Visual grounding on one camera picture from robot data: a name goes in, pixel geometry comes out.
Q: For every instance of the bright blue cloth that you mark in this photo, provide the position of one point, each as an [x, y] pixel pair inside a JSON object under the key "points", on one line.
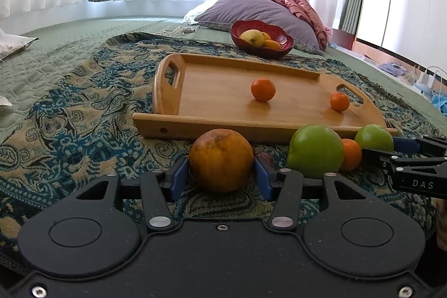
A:
{"points": [[440, 104]]}

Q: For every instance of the printed paper packet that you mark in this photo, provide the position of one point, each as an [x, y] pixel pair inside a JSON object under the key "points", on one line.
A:
{"points": [[14, 43]]}

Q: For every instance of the paisley woven blanket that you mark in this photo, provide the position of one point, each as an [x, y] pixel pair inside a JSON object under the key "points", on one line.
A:
{"points": [[70, 116]]}

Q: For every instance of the purple pillow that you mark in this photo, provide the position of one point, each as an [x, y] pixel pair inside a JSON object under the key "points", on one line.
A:
{"points": [[251, 8]]}

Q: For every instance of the red scalloped bowl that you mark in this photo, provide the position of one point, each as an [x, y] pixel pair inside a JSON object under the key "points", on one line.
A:
{"points": [[265, 53]]}

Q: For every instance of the white crumpled paper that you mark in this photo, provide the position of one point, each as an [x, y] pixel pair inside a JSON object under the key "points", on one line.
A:
{"points": [[4, 101]]}

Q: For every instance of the brown wooden bed frame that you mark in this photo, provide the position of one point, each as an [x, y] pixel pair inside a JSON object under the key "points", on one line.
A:
{"points": [[344, 38]]}

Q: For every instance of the large orange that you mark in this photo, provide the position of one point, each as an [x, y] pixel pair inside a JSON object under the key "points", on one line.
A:
{"points": [[221, 162]]}

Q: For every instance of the white charger box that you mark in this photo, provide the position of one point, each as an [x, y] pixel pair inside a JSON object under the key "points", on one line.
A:
{"points": [[427, 78]]}

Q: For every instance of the pale blue cloth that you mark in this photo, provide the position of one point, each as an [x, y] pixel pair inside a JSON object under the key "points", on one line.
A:
{"points": [[393, 68]]}

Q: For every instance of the white pillow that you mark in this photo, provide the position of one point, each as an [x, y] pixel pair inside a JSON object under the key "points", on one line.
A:
{"points": [[199, 11]]}

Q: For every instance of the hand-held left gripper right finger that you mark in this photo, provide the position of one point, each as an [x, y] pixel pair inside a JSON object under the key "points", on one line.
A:
{"points": [[263, 176]]}

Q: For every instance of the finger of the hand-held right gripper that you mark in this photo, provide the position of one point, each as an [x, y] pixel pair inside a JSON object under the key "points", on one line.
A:
{"points": [[387, 158], [405, 144]]}

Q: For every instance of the brown dried date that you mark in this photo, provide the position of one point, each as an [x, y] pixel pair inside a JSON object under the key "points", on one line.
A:
{"points": [[266, 158]]}

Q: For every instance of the green apple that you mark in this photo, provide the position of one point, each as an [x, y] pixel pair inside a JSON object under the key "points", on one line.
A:
{"points": [[373, 139], [316, 151]]}

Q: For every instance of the yellow apple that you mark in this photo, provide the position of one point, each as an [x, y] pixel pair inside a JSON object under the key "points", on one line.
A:
{"points": [[252, 37]]}

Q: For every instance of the pink quilt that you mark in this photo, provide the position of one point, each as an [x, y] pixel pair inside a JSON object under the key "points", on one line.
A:
{"points": [[297, 1]]}

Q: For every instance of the green quilted bedspread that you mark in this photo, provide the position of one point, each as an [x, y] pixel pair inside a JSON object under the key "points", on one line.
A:
{"points": [[70, 36]]}

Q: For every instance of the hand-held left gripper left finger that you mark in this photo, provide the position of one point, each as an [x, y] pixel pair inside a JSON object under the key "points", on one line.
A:
{"points": [[180, 173]]}

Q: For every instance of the small tangerine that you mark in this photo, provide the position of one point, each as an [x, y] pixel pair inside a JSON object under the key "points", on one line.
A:
{"points": [[263, 89], [339, 101], [352, 155]]}

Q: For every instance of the small orange fruit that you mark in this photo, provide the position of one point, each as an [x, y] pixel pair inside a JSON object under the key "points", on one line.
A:
{"points": [[272, 45], [267, 36]]}

